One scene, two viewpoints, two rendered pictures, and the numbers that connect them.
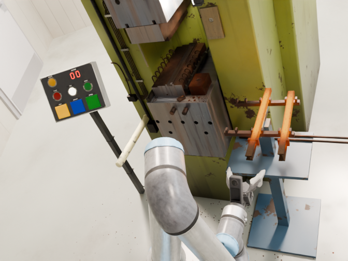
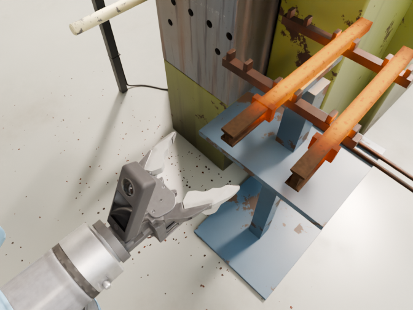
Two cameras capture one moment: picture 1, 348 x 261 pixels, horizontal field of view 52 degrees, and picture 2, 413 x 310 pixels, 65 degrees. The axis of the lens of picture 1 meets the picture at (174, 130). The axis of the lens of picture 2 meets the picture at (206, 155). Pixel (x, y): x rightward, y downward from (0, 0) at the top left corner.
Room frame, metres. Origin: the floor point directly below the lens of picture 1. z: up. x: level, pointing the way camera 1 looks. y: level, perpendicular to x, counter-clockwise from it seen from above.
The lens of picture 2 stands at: (0.69, -0.26, 1.38)
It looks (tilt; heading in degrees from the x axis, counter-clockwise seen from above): 56 degrees down; 8
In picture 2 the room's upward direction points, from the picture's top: straight up
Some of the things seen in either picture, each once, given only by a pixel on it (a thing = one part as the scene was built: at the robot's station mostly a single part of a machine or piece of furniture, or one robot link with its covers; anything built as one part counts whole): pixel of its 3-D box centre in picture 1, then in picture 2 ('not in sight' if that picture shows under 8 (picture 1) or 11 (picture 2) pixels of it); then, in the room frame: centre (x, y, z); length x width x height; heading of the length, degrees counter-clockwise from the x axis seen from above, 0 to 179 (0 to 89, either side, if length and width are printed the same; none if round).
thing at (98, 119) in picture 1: (113, 145); (98, 3); (2.00, 0.43, 0.54); 0.04 x 0.04 x 1.08; 52
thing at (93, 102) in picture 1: (93, 102); not in sight; (1.85, 0.37, 1.01); 0.07 x 0.05 x 0.07; 77
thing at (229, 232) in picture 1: (228, 236); (39, 302); (0.74, -0.03, 0.91); 0.12 x 0.09 x 0.10; 143
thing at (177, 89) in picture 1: (180, 68); not in sight; (1.89, -0.19, 0.96); 0.42 x 0.20 x 0.09; 142
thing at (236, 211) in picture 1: (235, 215); (96, 256); (0.81, -0.08, 0.92); 0.10 x 0.05 x 0.09; 53
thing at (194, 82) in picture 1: (200, 84); not in sight; (1.66, -0.24, 0.95); 0.12 x 0.09 x 0.07; 142
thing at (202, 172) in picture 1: (217, 148); (236, 89); (1.86, -0.24, 0.23); 0.56 x 0.38 x 0.47; 142
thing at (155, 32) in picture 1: (160, 13); not in sight; (1.89, -0.19, 1.32); 0.42 x 0.20 x 0.10; 142
